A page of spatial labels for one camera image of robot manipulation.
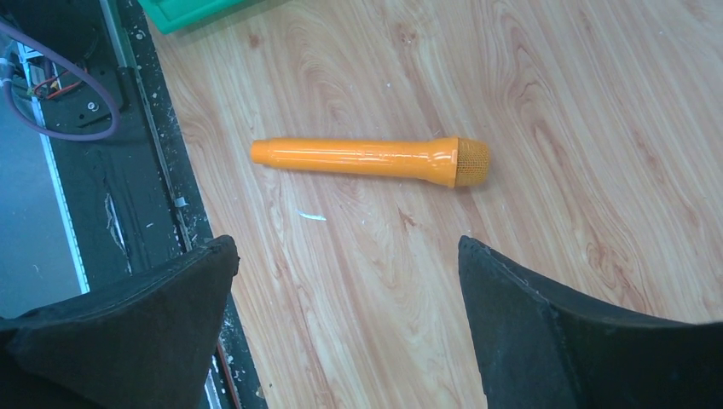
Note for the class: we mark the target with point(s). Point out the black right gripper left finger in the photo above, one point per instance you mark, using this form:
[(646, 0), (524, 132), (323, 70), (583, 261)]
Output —
[(143, 342)]

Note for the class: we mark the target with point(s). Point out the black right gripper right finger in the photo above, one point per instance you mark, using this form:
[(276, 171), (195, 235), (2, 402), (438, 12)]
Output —
[(541, 344)]

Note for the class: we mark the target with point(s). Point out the orange toy microphone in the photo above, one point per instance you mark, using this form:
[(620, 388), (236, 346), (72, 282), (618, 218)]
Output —
[(449, 161)]

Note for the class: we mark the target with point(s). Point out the green plastic compartment bin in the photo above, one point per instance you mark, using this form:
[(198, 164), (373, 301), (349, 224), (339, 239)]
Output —
[(172, 15)]

